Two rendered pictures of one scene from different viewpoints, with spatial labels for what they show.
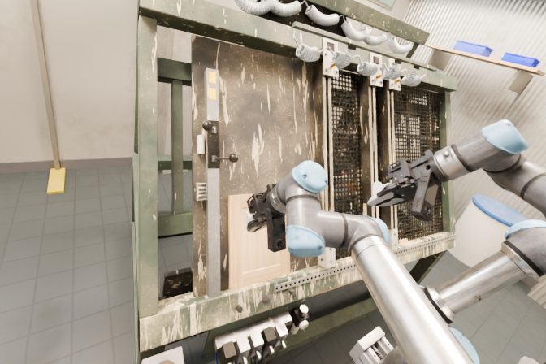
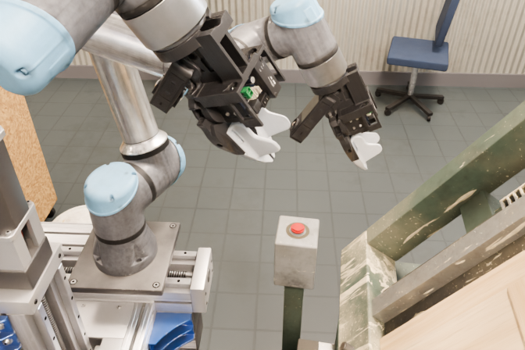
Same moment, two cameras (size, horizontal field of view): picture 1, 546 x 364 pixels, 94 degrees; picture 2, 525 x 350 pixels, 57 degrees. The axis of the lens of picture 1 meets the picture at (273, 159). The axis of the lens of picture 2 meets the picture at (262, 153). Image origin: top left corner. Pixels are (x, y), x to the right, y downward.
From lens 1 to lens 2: 1.19 m
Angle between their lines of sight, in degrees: 103
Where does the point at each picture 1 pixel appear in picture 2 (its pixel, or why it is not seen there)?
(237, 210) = (499, 282)
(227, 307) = (355, 333)
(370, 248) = not seen: hidden behind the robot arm
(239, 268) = (406, 339)
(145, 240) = (436, 177)
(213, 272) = (399, 287)
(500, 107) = not seen: outside the picture
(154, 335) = (349, 254)
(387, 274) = not seen: hidden behind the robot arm
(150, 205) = (476, 150)
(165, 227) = (472, 208)
